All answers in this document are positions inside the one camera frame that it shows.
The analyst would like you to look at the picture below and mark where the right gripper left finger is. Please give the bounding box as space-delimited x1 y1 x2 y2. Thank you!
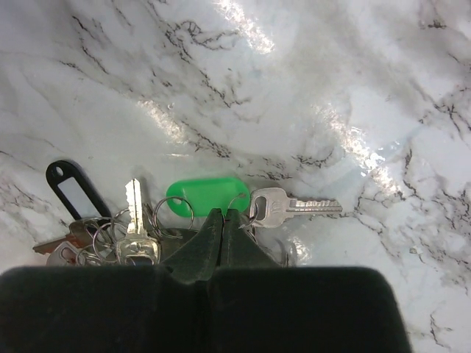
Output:
0 207 226 353

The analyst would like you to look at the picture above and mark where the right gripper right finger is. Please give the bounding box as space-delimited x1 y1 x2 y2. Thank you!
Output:
211 207 412 353

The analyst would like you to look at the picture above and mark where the silver key on black tag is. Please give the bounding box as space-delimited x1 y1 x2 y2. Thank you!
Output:
116 179 160 265

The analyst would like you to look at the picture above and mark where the silver key on green tag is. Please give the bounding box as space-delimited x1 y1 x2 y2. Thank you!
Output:
249 188 343 229

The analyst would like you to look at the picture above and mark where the blue tag loose key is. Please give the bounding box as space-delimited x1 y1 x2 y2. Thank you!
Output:
32 220 92 266

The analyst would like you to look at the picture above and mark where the green key tag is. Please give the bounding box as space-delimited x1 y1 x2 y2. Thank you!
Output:
166 177 250 218

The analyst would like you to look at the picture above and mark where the black key tag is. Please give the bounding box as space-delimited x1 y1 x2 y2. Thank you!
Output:
45 160 111 220

